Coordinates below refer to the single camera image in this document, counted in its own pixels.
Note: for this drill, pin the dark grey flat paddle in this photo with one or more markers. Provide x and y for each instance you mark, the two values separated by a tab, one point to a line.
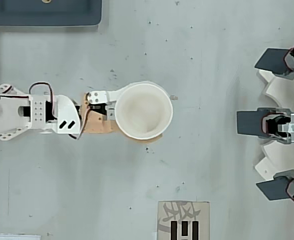
249	123
273	188
270	61

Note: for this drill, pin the blue-grey plastic tray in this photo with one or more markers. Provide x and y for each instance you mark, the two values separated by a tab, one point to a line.
44	13

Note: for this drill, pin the printed cardboard card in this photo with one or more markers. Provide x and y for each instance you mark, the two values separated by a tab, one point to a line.
183	217

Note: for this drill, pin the pale flat box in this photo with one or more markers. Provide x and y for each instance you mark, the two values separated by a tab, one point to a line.
14	237

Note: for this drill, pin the black paper cup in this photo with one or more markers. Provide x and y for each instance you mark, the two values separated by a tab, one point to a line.
144	112

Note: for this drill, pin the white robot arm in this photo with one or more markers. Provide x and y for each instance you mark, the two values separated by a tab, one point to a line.
19	112

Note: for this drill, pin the white stand with dark paddles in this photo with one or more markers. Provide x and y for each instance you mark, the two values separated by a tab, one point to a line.
282	95

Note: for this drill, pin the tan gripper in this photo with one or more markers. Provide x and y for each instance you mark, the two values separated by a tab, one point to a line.
96	117

